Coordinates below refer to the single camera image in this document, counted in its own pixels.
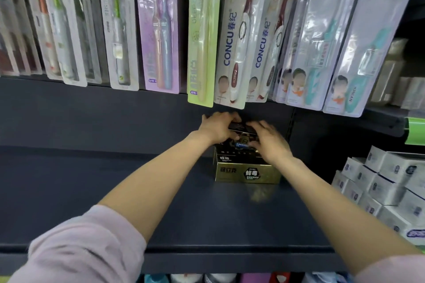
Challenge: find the orange toothbrush packet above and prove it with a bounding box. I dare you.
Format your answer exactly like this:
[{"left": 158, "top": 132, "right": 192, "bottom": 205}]
[{"left": 19, "top": 0, "right": 63, "bottom": 80}]

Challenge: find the dark grey store shelf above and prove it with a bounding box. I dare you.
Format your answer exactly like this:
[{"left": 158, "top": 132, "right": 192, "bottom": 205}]
[{"left": 0, "top": 75, "right": 425, "bottom": 275}]

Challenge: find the green grey toothbrush packet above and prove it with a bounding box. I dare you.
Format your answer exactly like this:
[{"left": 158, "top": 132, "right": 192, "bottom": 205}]
[{"left": 97, "top": 0, "right": 139, "bottom": 91}]

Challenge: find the teal child toothbrush packet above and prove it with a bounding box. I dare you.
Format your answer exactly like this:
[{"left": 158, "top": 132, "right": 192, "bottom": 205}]
[
  {"left": 274, "top": 0, "right": 366, "bottom": 109},
  {"left": 322, "top": 0, "right": 423, "bottom": 118}
]

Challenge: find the stack of white boxes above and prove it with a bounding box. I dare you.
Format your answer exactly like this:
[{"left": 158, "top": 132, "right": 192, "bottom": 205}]
[{"left": 331, "top": 145, "right": 425, "bottom": 247}]

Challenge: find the white maroon toothbrush packet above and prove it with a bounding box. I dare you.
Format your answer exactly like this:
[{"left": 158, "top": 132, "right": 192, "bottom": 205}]
[
  {"left": 214, "top": 0, "right": 273, "bottom": 110},
  {"left": 246, "top": 0, "right": 303, "bottom": 103}
]

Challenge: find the row of coloured bottle tops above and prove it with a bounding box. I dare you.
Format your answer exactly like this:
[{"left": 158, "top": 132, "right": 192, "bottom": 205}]
[{"left": 142, "top": 272, "right": 347, "bottom": 283}]

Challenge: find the person's left hand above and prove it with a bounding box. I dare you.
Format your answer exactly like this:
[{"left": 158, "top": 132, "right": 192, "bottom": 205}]
[{"left": 199, "top": 112, "right": 242, "bottom": 145}]

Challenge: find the black toothpaste box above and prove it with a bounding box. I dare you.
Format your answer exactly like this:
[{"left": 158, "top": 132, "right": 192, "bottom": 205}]
[
  {"left": 214, "top": 137, "right": 265, "bottom": 158},
  {"left": 228, "top": 121, "right": 263, "bottom": 143}
]

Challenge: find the purple toothbrush packet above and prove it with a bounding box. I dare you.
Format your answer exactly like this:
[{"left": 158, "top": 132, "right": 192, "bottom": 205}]
[{"left": 133, "top": 0, "right": 182, "bottom": 95}]

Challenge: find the gold toothpaste box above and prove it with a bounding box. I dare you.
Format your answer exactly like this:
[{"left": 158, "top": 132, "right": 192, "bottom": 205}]
[{"left": 213, "top": 154, "right": 282, "bottom": 185}]

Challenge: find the green shelf label holder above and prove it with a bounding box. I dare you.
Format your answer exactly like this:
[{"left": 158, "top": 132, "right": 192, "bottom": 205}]
[{"left": 404, "top": 117, "right": 425, "bottom": 146}]

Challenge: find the light green toothbrush packet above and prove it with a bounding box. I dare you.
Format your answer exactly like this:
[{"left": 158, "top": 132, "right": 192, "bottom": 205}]
[{"left": 187, "top": 0, "right": 223, "bottom": 108}]

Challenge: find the person's right hand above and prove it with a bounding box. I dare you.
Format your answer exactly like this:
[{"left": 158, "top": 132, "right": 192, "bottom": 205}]
[{"left": 246, "top": 120, "right": 293, "bottom": 165}]

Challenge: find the row of pale background boxes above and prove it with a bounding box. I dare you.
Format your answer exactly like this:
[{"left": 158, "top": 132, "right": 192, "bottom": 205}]
[{"left": 368, "top": 38, "right": 425, "bottom": 110}]

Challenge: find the person's pink left sleeve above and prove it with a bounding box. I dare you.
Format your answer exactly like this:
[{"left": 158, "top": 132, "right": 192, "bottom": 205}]
[{"left": 7, "top": 205, "right": 147, "bottom": 283}]

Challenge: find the person's right forearm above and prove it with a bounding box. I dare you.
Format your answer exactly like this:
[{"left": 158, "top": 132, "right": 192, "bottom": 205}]
[{"left": 262, "top": 155, "right": 424, "bottom": 275}]

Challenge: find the dark red toothbrush packet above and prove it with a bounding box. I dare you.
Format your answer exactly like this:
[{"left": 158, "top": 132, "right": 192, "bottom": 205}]
[{"left": 0, "top": 0, "right": 43, "bottom": 76}]

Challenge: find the person's pink right sleeve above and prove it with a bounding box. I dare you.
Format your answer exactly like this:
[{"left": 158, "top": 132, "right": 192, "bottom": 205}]
[{"left": 352, "top": 253, "right": 425, "bottom": 283}]

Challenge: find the black toothbrush packet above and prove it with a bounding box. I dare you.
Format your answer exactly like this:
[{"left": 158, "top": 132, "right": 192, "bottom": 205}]
[{"left": 68, "top": 0, "right": 110, "bottom": 85}]

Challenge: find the green white toothbrush packet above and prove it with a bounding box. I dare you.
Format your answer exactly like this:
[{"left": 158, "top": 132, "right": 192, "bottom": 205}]
[{"left": 46, "top": 0, "right": 88, "bottom": 88}]

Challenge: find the person's left forearm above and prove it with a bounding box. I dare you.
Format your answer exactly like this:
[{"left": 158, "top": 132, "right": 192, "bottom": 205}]
[{"left": 96, "top": 130, "right": 216, "bottom": 244}]

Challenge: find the person's pink sleeve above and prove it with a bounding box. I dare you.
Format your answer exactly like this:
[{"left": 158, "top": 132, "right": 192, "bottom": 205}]
[
  {"left": 7, "top": 205, "right": 147, "bottom": 283},
  {"left": 352, "top": 253, "right": 425, "bottom": 283}
]

